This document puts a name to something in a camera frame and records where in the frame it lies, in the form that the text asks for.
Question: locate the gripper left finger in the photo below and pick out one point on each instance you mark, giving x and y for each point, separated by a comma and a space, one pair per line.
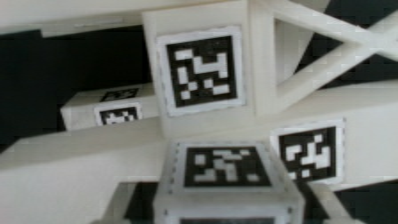
130, 205

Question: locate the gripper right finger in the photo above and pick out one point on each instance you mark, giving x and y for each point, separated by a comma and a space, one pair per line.
331, 205

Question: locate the white chair leg cube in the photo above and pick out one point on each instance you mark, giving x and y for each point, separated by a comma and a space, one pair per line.
109, 106
226, 186

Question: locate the white chair back frame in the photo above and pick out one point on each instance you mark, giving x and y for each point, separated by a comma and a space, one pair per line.
326, 125

